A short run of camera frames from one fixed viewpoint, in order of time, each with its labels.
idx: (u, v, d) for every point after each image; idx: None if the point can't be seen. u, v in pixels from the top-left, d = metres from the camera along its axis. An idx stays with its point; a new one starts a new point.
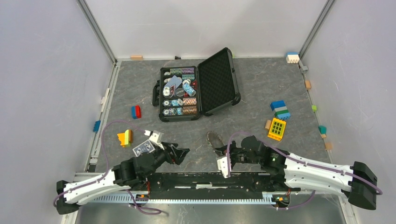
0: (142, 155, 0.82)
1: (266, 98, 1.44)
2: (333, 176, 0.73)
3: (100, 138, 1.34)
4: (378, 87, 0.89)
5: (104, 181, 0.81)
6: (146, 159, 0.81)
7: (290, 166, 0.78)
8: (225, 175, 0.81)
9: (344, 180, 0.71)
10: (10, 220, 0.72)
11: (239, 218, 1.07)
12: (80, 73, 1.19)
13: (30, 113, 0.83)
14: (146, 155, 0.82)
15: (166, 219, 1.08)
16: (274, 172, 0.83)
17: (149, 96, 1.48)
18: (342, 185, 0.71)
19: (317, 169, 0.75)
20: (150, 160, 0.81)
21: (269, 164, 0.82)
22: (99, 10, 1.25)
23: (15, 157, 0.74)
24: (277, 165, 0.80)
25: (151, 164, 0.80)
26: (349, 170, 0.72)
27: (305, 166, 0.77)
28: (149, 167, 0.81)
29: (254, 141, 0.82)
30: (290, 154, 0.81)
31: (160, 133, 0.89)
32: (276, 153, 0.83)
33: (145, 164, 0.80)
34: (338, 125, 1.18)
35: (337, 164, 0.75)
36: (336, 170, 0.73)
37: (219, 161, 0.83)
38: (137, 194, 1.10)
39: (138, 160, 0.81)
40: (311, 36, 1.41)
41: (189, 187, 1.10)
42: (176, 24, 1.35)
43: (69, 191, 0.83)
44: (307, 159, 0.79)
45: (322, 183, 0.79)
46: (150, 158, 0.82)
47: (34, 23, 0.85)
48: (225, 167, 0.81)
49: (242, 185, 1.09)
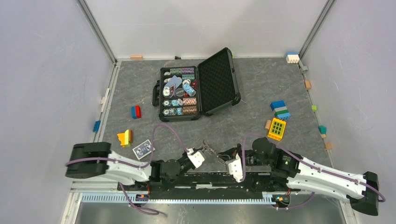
0: (170, 163, 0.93)
1: (266, 98, 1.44)
2: (347, 184, 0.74)
3: (100, 138, 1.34)
4: (378, 87, 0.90)
5: (143, 171, 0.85)
6: (171, 166, 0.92)
7: (304, 171, 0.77)
8: (237, 179, 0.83)
9: (358, 189, 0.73)
10: (10, 219, 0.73)
11: (239, 218, 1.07)
12: (79, 73, 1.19)
13: (31, 112, 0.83)
14: (173, 163, 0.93)
15: (166, 219, 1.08)
16: (284, 174, 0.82)
17: (149, 96, 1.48)
18: (355, 193, 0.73)
19: (332, 176, 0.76)
20: (175, 169, 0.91)
21: (279, 166, 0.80)
22: (99, 10, 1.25)
23: (15, 157, 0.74)
24: (289, 169, 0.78)
25: (174, 172, 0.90)
26: (363, 178, 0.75)
27: (319, 172, 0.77)
28: (173, 174, 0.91)
29: (266, 143, 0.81)
30: (303, 157, 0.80)
31: (203, 159, 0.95)
32: (288, 156, 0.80)
33: (170, 171, 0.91)
34: (338, 125, 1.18)
35: (351, 173, 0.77)
36: (351, 178, 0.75)
37: (230, 164, 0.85)
38: (137, 194, 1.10)
39: (166, 167, 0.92)
40: (311, 36, 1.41)
41: (189, 187, 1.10)
42: (176, 24, 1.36)
43: (116, 162, 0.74)
44: (321, 165, 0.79)
45: (327, 188, 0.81)
46: (175, 167, 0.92)
47: (34, 23, 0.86)
48: (237, 171, 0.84)
49: (242, 185, 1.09)
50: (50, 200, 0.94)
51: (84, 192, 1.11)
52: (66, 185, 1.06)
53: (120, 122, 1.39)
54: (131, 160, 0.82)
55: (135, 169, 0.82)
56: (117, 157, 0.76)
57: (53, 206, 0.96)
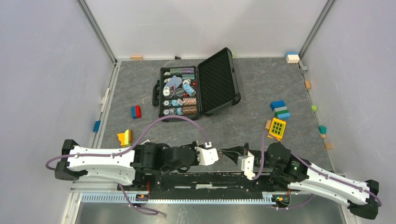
0: (183, 148, 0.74)
1: (266, 98, 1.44)
2: (353, 192, 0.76)
3: (100, 139, 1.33)
4: (378, 87, 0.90)
5: (120, 159, 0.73)
6: (187, 154, 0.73)
7: (312, 177, 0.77)
8: (248, 177, 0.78)
9: (362, 196, 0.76)
10: (10, 219, 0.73)
11: (239, 218, 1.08)
12: (80, 73, 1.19)
13: (31, 112, 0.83)
14: (187, 150, 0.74)
15: (166, 219, 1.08)
16: (291, 179, 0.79)
17: (149, 96, 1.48)
18: (359, 200, 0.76)
19: (338, 183, 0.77)
20: (190, 157, 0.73)
21: (288, 171, 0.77)
22: (99, 10, 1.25)
23: (15, 157, 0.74)
24: (297, 174, 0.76)
25: (190, 161, 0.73)
26: (366, 186, 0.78)
27: (326, 178, 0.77)
28: (186, 163, 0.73)
29: (282, 150, 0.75)
30: (311, 164, 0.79)
31: (216, 160, 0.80)
32: (296, 161, 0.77)
33: (185, 159, 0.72)
34: (338, 125, 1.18)
35: (355, 180, 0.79)
36: (356, 186, 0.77)
37: (243, 161, 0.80)
38: (137, 194, 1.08)
39: (178, 153, 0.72)
40: (311, 36, 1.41)
41: (189, 187, 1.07)
42: (176, 24, 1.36)
43: (75, 156, 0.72)
44: (328, 171, 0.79)
45: (328, 192, 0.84)
46: (190, 155, 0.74)
47: (34, 23, 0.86)
48: (249, 168, 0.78)
49: (242, 185, 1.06)
50: (50, 200, 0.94)
51: (85, 192, 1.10)
52: (66, 185, 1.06)
53: (120, 122, 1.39)
54: (104, 150, 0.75)
55: (114, 159, 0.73)
56: (83, 151, 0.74)
57: (53, 206, 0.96)
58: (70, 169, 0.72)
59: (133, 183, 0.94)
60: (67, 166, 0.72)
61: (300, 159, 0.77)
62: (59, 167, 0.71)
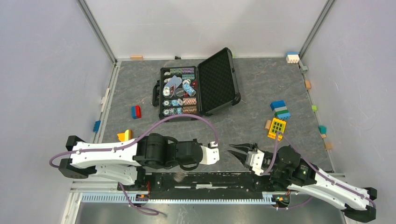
0: (193, 143, 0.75)
1: (266, 98, 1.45)
2: (356, 198, 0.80)
3: (100, 138, 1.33)
4: (377, 87, 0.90)
5: (122, 153, 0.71)
6: (198, 151, 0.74)
7: (320, 182, 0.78)
8: (257, 172, 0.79)
9: (363, 203, 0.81)
10: (10, 219, 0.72)
11: (239, 218, 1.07)
12: (80, 73, 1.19)
13: (30, 113, 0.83)
14: (195, 144, 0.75)
15: (166, 219, 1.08)
16: (299, 183, 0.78)
17: (149, 96, 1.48)
18: (360, 206, 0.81)
19: (342, 189, 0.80)
20: (200, 154, 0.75)
21: (296, 175, 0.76)
22: (99, 10, 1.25)
23: (15, 157, 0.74)
24: (305, 178, 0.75)
25: (201, 158, 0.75)
26: (367, 193, 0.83)
27: (332, 184, 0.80)
28: (195, 159, 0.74)
29: (293, 154, 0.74)
30: (319, 169, 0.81)
31: (218, 159, 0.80)
32: (305, 165, 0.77)
33: (196, 155, 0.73)
34: (338, 125, 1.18)
35: (357, 188, 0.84)
36: (358, 193, 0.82)
37: (252, 156, 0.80)
38: (137, 194, 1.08)
39: (191, 149, 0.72)
40: (311, 37, 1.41)
41: (189, 187, 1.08)
42: (176, 24, 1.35)
43: (78, 152, 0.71)
44: (334, 178, 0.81)
45: (328, 195, 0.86)
46: (200, 151, 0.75)
47: (34, 23, 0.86)
48: (258, 164, 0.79)
49: (242, 185, 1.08)
50: (50, 200, 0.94)
51: (85, 192, 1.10)
52: (66, 185, 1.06)
53: (120, 122, 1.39)
54: (106, 144, 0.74)
55: (117, 153, 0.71)
56: (86, 147, 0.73)
57: (53, 206, 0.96)
58: (74, 165, 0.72)
59: (134, 183, 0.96)
60: (70, 163, 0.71)
61: (309, 163, 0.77)
62: (62, 164, 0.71)
